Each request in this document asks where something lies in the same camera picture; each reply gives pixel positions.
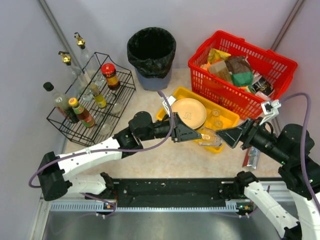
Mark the small glass cup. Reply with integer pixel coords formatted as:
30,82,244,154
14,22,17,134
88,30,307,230
198,127,223,148
210,108,221,119
213,119,224,129

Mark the yellow plastic tray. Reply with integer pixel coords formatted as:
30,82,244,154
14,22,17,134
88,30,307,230
156,86,241,154

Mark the cream ceramic plate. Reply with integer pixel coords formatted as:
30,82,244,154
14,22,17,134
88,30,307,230
171,98,207,130

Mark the glass jar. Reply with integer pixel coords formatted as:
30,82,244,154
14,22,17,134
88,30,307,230
106,93,124,115
93,113,113,136

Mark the small yellow seasoning bottle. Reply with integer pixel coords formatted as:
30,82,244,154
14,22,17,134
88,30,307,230
89,83,107,109

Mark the red-brown sauce bottle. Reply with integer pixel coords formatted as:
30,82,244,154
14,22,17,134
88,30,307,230
68,97,95,128

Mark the red-lidded sauce jar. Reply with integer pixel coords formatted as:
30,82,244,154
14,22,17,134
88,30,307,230
100,63,120,91

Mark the gold-capped glass bottle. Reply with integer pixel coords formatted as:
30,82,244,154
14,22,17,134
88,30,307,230
58,51,93,102
74,32,105,87

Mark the black-capped dark sauce bottle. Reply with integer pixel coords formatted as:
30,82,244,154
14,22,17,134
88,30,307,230
43,82,80,124

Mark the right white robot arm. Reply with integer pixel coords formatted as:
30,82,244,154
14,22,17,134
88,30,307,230
216,100,320,240

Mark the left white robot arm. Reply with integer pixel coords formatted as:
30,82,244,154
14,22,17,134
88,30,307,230
36,111,202,202

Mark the silver foil packet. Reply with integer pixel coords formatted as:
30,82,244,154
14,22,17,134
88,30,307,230
242,146,261,170

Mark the black gold snack packet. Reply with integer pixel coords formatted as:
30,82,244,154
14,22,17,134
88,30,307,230
252,75,274,96

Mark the green sponge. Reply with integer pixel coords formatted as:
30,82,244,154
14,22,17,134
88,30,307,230
231,71,254,87

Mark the red plastic shopping basket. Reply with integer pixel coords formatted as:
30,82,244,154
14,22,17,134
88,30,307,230
188,30,298,119

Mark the brown cardboard box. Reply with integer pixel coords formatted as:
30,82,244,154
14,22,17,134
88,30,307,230
208,60,233,84

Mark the dark brown snack bag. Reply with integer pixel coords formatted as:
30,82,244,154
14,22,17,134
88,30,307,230
225,55,253,74

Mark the trash bin with black bag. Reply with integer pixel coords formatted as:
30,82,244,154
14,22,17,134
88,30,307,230
126,27,177,91

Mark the yellow snack bag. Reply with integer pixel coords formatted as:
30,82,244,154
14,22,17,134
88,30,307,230
207,48,231,64

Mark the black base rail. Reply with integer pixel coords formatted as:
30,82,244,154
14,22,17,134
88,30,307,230
96,178,246,208

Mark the black wire rack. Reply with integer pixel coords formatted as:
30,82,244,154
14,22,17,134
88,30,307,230
46,52,136,147

